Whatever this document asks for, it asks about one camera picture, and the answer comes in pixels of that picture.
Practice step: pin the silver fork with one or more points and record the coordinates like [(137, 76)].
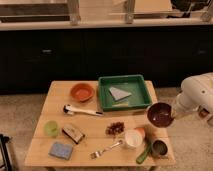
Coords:
[(99, 153)]

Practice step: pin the dark maroon bowl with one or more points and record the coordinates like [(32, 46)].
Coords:
[(159, 114)]

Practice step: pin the white cup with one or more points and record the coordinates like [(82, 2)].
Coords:
[(133, 139)]

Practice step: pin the green plastic tray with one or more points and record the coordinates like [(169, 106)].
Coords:
[(135, 84)]

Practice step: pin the orange carrot piece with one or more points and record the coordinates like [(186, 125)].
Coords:
[(141, 130)]

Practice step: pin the dark cabinet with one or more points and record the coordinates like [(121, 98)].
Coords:
[(30, 60)]

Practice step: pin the black chair frame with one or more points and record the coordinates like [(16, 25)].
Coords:
[(6, 161)]

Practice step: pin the blue sponge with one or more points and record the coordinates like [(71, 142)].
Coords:
[(61, 150)]

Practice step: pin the brown wooden block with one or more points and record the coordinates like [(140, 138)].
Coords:
[(73, 132)]

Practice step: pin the green cucumber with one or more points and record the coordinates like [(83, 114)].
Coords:
[(141, 158)]

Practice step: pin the orange bowl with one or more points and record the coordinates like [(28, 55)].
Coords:
[(82, 92)]

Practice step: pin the small green cup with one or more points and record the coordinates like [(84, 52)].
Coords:
[(51, 129)]

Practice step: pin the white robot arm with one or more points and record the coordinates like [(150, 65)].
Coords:
[(196, 96)]

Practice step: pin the grey cloth piece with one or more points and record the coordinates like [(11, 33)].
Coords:
[(118, 94)]

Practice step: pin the yellow strip in tray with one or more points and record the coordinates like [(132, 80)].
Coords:
[(121, 104)]

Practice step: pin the dark metal cup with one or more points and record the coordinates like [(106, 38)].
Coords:
[(159, 149)]

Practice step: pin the white handled brush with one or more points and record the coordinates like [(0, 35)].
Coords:
[(69, 109)]

